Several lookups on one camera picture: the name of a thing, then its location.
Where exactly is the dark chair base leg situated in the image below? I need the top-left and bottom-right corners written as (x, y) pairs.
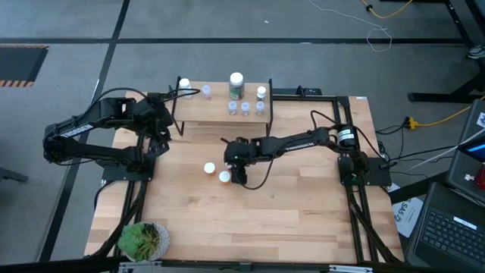
top-left (0, 166), bottom-right (30, 185)

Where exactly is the white medicine bottle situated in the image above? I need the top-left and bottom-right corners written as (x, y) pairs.
top-left (179, 77), bottom-right (193, 100)

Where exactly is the black aluminium rig frame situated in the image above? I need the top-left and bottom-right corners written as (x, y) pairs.
top-left (85, 86), bottom-right (405, 273)

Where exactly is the thin white cable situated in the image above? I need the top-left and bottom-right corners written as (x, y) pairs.
top-left (308, 0), bottom-right (393, 53)

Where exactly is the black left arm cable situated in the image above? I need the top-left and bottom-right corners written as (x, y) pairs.
top-left (89, 86), bottom-right (202, 113)

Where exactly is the grey laptop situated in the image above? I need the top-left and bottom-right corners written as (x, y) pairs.
top-left (446, 99), bottom-right (485, 209)

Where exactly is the yellow cable with black plug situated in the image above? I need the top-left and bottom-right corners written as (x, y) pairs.
top-left (359, 0), bottom-right (414, 20)

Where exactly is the black floor cable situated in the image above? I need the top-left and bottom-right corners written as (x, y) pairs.
top-left (374, 123), bottom-right (462, 162)

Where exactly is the black laptop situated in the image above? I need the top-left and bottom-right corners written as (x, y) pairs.
top-left (411, 181), bottom-right (485, 272)

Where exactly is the black desk leg frame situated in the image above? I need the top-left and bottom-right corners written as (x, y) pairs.
top-left (408, 0), bottom-right (485, 104)

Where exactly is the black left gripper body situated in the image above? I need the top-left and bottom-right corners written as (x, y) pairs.
top-left (132, 96), bottom-right (174, 132)

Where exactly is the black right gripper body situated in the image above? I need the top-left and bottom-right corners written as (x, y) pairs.
top-left (223, 136), bottom-right (262, 168)

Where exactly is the yellow extension cable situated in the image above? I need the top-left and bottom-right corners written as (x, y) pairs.
top-left (403, 96), bottom-right (485, 130)

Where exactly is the white printed paper sheet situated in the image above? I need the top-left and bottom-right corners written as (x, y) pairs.
top-left (392, 196), bottom-right (424, 239)

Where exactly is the black hazard-striped floor hatch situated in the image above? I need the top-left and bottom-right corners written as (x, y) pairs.
top-left (0, 44), bottom-right (50, 88)

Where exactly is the green plant in white pot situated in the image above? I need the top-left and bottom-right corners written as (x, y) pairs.
top-left (117, 221), bottom-right (171, 263)

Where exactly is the large green-label gummies bottle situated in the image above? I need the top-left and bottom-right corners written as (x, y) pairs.
top-left (228, 71), bottom-right (246, 101)

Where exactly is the wooden shelf with black frame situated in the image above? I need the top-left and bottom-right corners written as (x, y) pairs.
top-left (168, 75), bottom-right (274, 140)

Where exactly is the grey sneaker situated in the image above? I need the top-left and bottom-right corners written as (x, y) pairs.
top-left (465, 44), bottom-right (485, 61)

